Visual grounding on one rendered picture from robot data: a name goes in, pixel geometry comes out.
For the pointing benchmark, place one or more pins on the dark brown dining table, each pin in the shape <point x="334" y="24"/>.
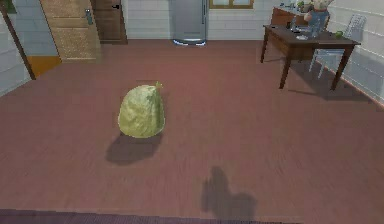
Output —
<point x="301" y="43"/>

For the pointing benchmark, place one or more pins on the yellow-green garbage bag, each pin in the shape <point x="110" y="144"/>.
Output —
<point x="141" y="111"/>

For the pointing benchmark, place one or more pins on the grey fridge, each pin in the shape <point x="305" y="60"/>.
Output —
<point x="188" y="20"/>

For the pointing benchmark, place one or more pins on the wood framed window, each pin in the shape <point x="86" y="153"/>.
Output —
<point x="231" y="3"/>

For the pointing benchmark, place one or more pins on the dark brown room door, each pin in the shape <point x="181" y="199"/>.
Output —
<point x="110" y="23"/>

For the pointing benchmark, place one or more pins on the white plate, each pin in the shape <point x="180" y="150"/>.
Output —
<point x="301" y="37"/>

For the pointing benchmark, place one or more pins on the light wooden room door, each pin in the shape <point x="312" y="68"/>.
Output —
<point x="71" y="30"/>

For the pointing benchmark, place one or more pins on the green house plant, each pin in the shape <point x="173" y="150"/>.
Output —
<point x="301" y="4"/>

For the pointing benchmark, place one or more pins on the grey slatted chair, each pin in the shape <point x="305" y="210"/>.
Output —
<point x="336" y="50"/>

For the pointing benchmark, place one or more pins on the green apple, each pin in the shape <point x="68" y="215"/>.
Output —
<point x="339" y="34"/>

